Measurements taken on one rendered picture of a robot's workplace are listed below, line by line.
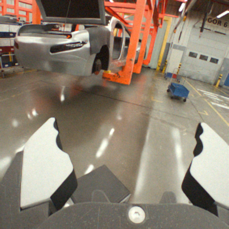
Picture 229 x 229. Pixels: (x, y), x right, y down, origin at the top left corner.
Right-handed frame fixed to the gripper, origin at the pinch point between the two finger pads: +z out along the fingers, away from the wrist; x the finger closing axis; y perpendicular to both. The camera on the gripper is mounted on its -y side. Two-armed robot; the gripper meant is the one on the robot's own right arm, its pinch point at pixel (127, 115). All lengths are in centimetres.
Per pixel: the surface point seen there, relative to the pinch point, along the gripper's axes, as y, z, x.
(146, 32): -59, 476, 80
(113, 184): 90, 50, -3
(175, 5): -348, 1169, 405
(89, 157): 119, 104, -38
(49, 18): -75, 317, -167
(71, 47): -8, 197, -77
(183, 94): 129, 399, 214
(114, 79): 64, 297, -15
